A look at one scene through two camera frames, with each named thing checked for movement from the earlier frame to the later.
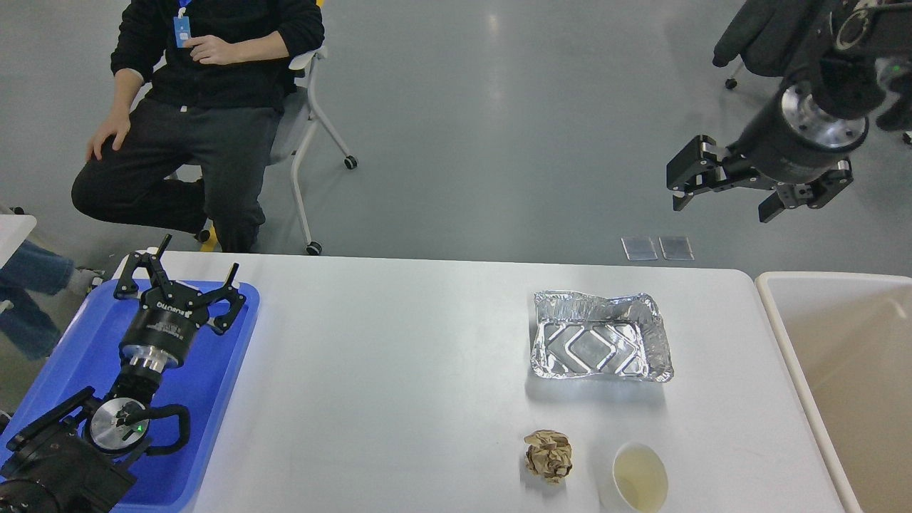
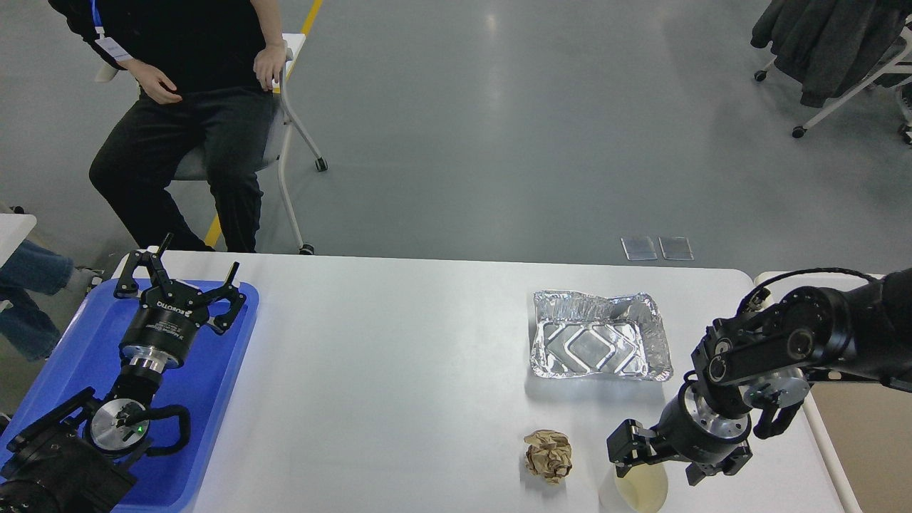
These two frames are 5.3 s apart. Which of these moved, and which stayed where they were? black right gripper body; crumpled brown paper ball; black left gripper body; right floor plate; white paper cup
Moved: black right gripper body
Stayed: white paper cup; crumpled brown paper ball; right floor plate; black left gripper body
